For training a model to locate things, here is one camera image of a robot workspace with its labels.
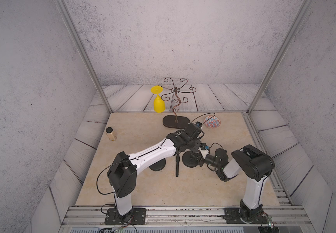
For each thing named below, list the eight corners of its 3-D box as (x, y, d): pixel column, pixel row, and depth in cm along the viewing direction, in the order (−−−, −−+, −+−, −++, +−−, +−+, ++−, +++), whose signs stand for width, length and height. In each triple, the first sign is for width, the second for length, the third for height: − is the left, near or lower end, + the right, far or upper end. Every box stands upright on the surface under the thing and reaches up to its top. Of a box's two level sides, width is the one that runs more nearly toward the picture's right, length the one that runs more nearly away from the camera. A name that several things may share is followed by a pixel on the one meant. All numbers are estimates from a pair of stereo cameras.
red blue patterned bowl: (205, 129, 111) (206, 125, 108) (203, 119, 118) (204, 115, 115) (220, 129, 111) (221, 125, 108) (217, 119, 118) (218, 115, 115)
